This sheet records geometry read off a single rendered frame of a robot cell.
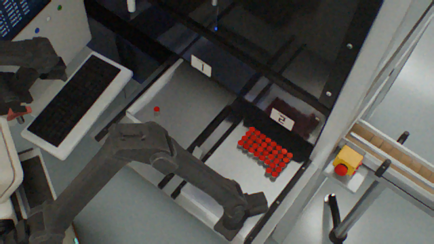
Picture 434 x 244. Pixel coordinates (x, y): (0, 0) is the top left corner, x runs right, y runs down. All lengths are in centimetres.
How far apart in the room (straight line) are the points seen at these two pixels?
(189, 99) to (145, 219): 92
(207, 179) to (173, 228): 136
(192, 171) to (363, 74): 50
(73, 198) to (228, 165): 72
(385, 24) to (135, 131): 61
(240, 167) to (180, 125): 26
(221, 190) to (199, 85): 68
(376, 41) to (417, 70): 210
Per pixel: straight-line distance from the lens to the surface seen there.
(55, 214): 132
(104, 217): 272
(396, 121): 316
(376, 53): 135
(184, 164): 125
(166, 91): 197
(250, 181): 182
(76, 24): 209
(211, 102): 195
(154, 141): 117
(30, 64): 149
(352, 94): 149
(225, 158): 184
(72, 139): 200
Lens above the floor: 254
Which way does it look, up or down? 60 degrees down
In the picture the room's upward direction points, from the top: 6 degrees clockwise
